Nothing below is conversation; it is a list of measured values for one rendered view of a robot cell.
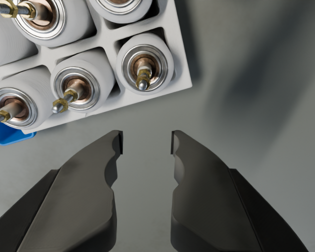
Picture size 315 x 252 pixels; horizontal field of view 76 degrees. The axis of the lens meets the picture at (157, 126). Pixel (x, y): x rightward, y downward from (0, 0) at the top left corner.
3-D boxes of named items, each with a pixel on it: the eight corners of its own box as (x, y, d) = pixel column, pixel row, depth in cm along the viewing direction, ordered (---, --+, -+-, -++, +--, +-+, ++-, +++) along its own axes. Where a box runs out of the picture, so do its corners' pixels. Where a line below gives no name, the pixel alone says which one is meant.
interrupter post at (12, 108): (25, 113, 36) (13, 122, 33) (11, 113, 36) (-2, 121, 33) (21, 101, 35) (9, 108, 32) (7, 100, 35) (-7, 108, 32)
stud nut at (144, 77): (139, 72, 25) (139, 73, 24) (152, 77, 25) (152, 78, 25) (134, 86, 26) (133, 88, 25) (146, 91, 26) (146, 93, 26)
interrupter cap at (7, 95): (42, 127, 37) (41, 129, 37) (0, 125, 37) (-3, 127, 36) (33, 87, 34) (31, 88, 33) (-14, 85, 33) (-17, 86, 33)
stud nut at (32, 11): (17, 6, 26) (13, 6, 25) (27, -2, 25) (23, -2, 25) (29, 21, 26) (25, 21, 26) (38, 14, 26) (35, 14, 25)
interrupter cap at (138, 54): (168, 89, 35) (169, 90, 34) (124, 92, 35) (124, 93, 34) (167, 42, 31) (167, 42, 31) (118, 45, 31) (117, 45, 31)
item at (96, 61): (121, 87, 52) (108, 116, 36) (83, 85, 52) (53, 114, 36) (120, 47, 48) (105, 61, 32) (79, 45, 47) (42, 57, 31)
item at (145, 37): (167, 71, 51) (174, 95, 35) (129, 74, 51) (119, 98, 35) (166, 29, 46) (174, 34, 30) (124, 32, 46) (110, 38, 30)
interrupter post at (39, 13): (28, 7, 29) (13, 6, 26) (40, -2, 28) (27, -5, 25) (40, 24, 30) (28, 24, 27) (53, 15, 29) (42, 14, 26)
